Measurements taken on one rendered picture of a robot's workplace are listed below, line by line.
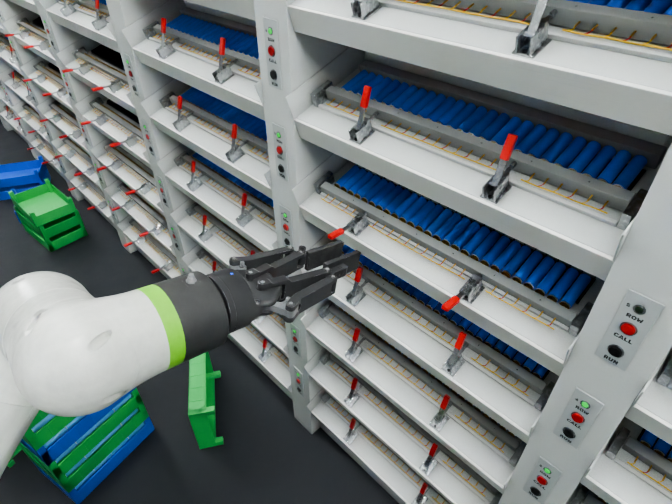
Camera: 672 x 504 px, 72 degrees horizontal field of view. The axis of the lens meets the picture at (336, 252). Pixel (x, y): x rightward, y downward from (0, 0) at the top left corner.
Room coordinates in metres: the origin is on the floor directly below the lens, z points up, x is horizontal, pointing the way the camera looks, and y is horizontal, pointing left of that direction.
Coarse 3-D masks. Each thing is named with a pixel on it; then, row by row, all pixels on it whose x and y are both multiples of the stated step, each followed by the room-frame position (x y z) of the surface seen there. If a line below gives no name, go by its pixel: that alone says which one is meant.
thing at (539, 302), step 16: (336, 192) 0.86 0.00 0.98; (352, 208) 0.82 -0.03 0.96; (368, 208) 0.79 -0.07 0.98; (384, 224) 0.76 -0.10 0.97; (400, 224) 0.74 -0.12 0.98; (416, 240) 0.70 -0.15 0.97; (432, 240) 0.68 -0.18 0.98; (448, 256) 0.65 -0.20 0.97; (464, 256) 0.64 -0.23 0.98; (480, 272) 0.60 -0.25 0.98; (496, 272) 0.59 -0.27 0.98; (512, 288) 0.56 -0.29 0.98; (528, 288) 0.55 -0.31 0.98; (512, 304) 0.54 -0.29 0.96; (528, 304) 0.54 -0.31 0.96; (544, 304) 0.52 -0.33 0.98; (560, 320) 0.50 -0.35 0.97
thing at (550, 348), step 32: (320, 192) 0.89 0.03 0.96; (416, 192) 0.84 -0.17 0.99; (320, 224) 0.83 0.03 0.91; (480, 224) 0.72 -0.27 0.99; (384, 256) 0.69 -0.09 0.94; (416, 256) 0.68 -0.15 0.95; (448, 288) 0.60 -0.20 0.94; (480, 320) 0.54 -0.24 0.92; (512, 320) 0.52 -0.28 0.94; (544, 320) 0.51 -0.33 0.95; (576, 320) 0.48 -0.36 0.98; (544, 352) 0.46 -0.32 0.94
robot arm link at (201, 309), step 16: (192, 272) 0.40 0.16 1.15; (176, 288) 0.36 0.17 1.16; (192, 288) 0.37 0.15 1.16; (208, 288) 0.37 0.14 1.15; (176, 304) 0.34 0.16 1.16; (192, 304) 0.35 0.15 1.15; (208, 304) 0.35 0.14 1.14; (224, 304) 0.36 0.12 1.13; (192, 320) 0.33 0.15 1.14; (208, 320) 0.34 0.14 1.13; (224, 320) 0.35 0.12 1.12; (192, 336) 0.32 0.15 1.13; (208, 336) 0.33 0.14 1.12; (224, 336) 0.35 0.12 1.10; (192, 352) 0.32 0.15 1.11
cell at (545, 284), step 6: (558, 264) 0.59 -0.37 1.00; (552, 270) 0.58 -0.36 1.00; (558, 270) 0.58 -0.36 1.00; (564, 270) 0.59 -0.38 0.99; (546, 276) 0.57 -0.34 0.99; (552, 276) 0.57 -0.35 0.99; (558, 276) 0.57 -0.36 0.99; (540, 282) 0.57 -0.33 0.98; (546, 282) 0.56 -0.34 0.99; (552, 282) 0.56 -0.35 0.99; (540, 288) 0.55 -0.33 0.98; (546, 288) 0.55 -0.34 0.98
